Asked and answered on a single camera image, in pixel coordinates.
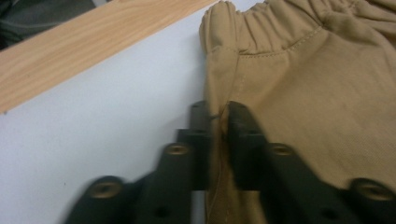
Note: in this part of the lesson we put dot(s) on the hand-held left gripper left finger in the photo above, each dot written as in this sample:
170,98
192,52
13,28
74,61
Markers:
177,174

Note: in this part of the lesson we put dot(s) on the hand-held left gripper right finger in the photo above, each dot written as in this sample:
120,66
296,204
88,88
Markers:
274,180

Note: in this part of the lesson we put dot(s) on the tan pants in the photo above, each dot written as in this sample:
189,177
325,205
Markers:
295,93

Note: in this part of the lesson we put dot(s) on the white table mat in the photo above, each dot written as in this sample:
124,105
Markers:
93,130

